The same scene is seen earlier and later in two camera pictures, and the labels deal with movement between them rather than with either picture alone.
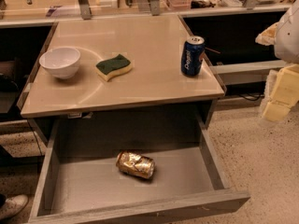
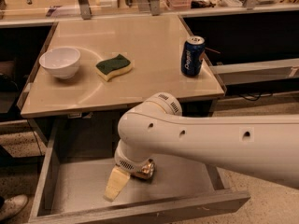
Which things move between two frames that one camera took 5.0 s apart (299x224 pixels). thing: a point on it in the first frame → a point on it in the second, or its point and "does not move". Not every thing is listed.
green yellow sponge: (111, 67) does not move
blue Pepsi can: (192, 55) does not move
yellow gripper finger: (284, 93) → (119, 177)
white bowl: (62, 62) does not move
